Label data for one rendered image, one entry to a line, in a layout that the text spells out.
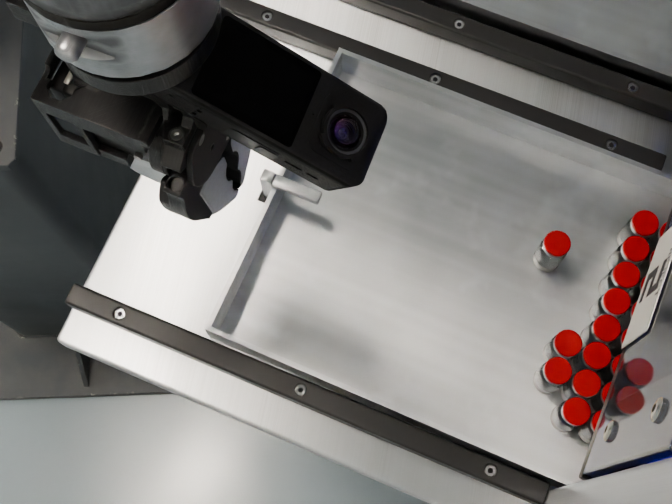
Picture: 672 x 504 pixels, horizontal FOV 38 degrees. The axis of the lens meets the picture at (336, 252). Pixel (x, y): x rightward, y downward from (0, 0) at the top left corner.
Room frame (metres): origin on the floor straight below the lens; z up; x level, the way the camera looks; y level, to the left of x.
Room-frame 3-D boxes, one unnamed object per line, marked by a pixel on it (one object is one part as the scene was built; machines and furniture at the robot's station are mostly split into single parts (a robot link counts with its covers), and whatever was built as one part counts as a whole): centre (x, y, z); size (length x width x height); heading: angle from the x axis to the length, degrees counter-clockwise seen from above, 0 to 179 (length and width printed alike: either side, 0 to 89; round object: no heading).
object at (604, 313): (0.16, -0.20, 0.90); 0.18 x 0.02 x 0.05; 154
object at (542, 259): (0.21, -0.17, 0.90); 0.02 x 0.02 x 0.04
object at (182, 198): (0.19, 0.07, 1.17); 0.05 x 0.02 x 0.09; 154
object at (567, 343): (0.14, -0.17, 0.90); 0.02 x 0.02 x 0.05
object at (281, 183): (0.27, 0.03, 0.92); 0.04 x 0.01 x 0.01; 64
